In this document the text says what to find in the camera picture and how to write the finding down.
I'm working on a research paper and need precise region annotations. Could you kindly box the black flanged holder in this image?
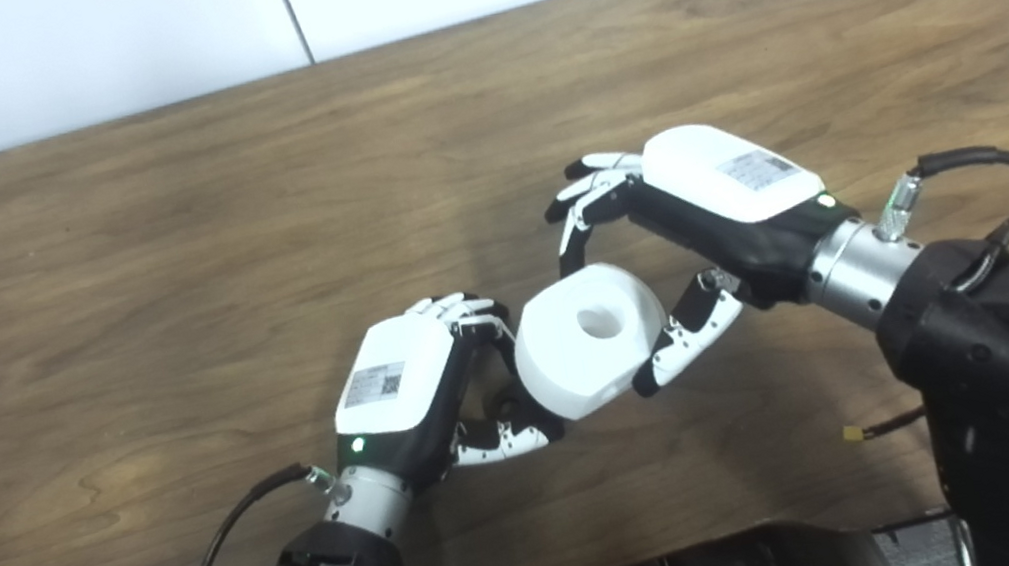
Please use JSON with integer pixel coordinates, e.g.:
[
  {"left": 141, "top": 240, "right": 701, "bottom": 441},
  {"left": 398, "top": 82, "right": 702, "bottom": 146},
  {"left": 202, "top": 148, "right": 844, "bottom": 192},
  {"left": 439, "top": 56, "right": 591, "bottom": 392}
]
[{"left": 469, "top": 329, "right": 535, "bottom": 429}]

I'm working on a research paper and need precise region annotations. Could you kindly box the thin wire with yellow connector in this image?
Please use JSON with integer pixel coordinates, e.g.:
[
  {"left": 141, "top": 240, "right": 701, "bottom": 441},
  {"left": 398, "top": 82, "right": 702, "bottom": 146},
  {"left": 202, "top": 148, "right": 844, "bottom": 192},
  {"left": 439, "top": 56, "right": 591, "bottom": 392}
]
[{"left": 840, "top": 403, "right": 934, "bottom": 446}]

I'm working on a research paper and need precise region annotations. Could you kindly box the round white piece with holes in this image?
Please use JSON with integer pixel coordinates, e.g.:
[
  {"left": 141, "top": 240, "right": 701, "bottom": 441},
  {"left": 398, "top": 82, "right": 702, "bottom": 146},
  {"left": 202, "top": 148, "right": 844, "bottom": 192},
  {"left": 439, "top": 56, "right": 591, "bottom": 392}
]
[{"left": 502, "top": 254, "right": 683, "bottom": 429}]

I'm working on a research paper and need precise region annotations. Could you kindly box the white and black left hand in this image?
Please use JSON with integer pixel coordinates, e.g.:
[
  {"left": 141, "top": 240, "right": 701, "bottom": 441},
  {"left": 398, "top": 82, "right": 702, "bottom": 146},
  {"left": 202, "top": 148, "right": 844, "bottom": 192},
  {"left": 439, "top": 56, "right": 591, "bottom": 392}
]
[{"left": 312, "top": 279, "right": 570, "bottom": 502}]

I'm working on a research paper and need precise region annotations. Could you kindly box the white and black right hand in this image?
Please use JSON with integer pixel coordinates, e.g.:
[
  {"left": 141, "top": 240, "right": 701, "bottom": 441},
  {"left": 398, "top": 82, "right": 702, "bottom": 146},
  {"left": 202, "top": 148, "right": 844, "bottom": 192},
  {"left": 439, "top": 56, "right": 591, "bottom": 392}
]
[{"left": 534, "top": 100, "right": 882, "bottom": 409}]

